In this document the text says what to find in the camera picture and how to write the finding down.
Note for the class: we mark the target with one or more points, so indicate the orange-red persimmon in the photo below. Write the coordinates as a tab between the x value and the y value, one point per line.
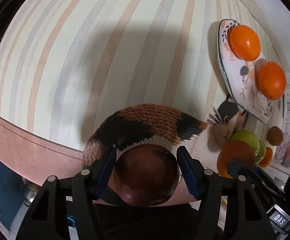
234	150

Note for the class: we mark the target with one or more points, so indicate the green apple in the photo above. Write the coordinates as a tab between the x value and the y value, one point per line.
244	136
261	151

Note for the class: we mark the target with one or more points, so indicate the brown kiwi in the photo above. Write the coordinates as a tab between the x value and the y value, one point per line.
274	135

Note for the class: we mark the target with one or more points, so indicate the orange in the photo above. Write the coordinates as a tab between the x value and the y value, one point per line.
244	42
271	81
267	157

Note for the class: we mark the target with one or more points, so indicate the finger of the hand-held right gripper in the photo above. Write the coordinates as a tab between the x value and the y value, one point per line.
241	167

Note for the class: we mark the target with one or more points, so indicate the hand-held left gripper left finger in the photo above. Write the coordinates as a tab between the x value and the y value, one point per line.
107	170

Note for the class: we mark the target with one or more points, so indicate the patterned white plate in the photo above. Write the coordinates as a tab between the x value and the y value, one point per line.
234	75

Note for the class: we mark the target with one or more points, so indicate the dark red apple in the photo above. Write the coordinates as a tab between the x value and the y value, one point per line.
145	175

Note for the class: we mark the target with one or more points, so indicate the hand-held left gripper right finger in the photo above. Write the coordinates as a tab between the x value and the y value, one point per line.
187	172

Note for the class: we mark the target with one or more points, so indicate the blue kitchen cabinet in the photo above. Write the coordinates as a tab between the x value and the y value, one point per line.
0	187

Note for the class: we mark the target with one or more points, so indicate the striped cat print mat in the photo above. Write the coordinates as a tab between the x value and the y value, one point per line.
85	55

